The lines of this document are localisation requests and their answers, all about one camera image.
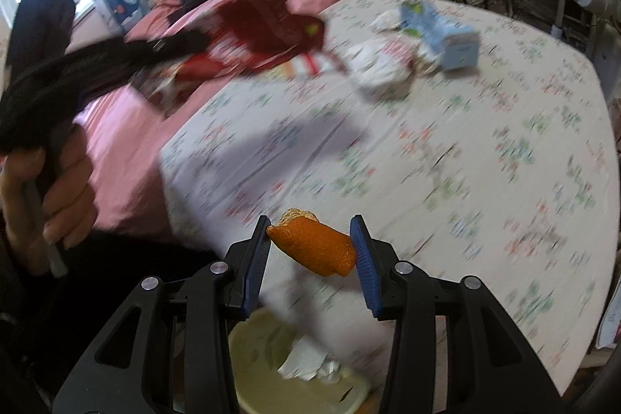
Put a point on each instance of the blue milk carton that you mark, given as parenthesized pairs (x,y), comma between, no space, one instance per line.
(451,45)

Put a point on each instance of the pale yellow bin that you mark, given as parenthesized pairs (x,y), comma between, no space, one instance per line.
(262,346)

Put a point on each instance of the white wrapper with pink print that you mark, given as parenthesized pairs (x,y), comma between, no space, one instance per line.
(378,69)

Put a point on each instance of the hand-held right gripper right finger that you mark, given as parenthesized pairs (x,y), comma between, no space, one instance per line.
(364,268)

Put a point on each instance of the person's left hand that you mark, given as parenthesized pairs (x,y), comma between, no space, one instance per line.
(70,200)

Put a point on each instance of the orange peel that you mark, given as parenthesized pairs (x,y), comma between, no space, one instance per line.
(315,249)

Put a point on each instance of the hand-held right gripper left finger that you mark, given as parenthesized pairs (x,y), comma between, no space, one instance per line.
(254,268)

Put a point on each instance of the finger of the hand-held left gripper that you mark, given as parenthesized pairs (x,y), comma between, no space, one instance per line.
(136,55)
(43,21)

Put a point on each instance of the small white tissue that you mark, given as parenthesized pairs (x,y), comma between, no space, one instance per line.
(385,20)

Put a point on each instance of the red snack wrapper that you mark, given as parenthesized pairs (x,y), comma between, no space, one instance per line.
(262,26)

